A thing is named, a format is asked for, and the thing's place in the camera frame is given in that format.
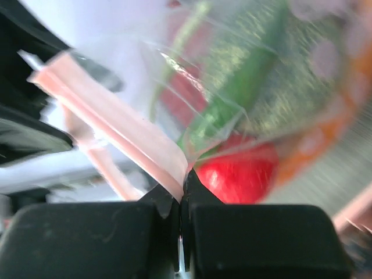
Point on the green chili pepper toy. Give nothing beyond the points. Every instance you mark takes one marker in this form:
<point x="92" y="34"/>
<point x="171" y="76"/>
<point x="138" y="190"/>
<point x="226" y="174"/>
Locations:
<point x="232" y="79"/>

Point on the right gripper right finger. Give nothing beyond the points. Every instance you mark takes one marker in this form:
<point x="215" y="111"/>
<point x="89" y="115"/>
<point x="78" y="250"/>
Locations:
<point x="257" y="241"/>

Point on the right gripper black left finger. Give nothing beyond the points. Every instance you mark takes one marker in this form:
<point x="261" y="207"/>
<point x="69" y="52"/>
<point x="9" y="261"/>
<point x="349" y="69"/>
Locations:
<point x="94" y="239"/>

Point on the red apple toy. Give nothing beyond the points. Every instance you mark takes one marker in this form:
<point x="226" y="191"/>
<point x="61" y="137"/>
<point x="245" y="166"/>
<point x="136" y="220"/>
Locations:
<point x="244" y="176"/>

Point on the clear pink zip bag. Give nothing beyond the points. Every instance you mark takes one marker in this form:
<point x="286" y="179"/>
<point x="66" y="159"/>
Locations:
<point x="138" y="90"/>

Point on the orange papaya slice toy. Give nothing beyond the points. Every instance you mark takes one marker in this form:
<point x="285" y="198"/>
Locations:
<point x="337" y="117"/>

